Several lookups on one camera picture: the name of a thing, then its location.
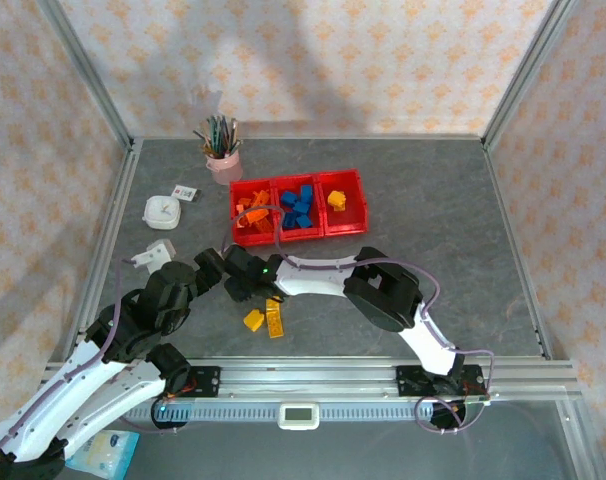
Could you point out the blue white wipes pack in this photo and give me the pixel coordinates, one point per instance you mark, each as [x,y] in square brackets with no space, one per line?
[108,455]

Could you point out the red bin with orange bricks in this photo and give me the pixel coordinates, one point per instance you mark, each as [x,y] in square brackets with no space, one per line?
[239,237]

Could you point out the yellow lego brick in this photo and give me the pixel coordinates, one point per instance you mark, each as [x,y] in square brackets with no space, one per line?
[253,320]
[339,206]
[334,196]
[273,305]

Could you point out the amber lego plate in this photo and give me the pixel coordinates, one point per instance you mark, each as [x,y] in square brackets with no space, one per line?
[275,325]

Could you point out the pink cup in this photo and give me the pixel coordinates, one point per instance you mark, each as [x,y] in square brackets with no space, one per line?
[225,167]

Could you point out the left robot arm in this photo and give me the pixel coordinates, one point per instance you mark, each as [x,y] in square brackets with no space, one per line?
[58,400]

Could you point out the aluminium frame post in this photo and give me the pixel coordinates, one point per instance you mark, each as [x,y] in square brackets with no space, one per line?
[90,80]
[523,75]

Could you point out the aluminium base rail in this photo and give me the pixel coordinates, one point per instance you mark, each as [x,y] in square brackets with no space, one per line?
[308,377]

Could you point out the aluminium rear rail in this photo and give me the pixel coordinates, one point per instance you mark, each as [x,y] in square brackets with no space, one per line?
[333,136]

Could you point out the red bin with blue bricks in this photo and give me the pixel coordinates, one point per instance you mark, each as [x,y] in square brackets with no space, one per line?
[303,235]

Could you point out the red bin with yellow bricks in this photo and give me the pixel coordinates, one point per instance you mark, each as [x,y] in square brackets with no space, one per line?
[353,215]

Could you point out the small printed card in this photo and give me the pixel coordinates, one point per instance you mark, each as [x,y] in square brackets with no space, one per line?
[185,193]

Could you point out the white digital timer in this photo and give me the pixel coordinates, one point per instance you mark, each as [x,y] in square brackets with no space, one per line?
[298,416]

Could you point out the aluminium side rail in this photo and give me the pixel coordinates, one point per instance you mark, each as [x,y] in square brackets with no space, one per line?
[514,240]
[118,210]

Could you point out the long orange lego plate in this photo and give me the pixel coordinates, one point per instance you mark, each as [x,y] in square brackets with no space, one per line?
[259,196]

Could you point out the orange lego piece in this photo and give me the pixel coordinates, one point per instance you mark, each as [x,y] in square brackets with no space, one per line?
[239,223]

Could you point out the coloured pencil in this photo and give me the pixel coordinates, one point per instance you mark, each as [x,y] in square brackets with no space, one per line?
[216,130]
[203,136]
[231,129]
[235,146]

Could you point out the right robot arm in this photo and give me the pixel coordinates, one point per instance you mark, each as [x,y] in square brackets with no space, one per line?
[313,277]

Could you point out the blue lego brick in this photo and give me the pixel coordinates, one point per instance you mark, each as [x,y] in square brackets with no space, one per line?
[288,198]
[307,192]
[304,221]
[301,206]
[289,218]

